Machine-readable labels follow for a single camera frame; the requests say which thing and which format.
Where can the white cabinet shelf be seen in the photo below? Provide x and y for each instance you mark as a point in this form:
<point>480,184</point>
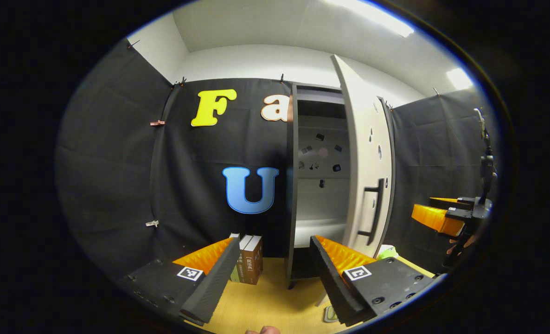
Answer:
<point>319,229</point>

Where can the green and pink plush toy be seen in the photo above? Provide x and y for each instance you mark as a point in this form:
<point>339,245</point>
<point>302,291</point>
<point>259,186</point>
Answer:
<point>387,253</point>

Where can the small ceiling light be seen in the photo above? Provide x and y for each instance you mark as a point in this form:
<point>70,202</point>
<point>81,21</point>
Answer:
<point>459,79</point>

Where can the black backdrop cloth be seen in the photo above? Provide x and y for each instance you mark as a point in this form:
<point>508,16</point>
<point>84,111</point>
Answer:
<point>117,162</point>

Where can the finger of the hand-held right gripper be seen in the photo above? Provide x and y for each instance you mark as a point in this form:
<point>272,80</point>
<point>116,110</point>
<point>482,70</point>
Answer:
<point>446,201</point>
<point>435,218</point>

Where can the black stand pole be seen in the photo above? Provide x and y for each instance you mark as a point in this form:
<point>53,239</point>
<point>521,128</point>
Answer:
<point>487,167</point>

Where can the brown and white book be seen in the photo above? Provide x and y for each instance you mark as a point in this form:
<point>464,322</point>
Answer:
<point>245,260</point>

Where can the dark grey cabinet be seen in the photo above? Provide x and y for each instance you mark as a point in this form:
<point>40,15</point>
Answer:
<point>292,185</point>

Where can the grey round coaster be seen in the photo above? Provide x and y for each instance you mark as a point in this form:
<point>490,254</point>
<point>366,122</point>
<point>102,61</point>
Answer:
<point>330,314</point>

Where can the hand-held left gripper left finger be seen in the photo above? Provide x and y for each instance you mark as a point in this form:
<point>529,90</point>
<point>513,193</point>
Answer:
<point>219,278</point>

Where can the red clip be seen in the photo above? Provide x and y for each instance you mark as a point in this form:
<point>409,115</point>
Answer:
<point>157,123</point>

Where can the green book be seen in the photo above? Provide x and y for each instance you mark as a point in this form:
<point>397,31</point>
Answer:
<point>234,277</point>

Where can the long ceiling light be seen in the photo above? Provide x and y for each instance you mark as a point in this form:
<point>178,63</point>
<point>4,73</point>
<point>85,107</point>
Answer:
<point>377,16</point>

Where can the silver clip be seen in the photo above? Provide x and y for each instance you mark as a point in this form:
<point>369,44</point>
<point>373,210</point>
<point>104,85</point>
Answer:
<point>152,223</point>

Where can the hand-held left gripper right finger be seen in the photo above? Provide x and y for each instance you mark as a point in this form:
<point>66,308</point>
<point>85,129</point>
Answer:
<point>330,283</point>

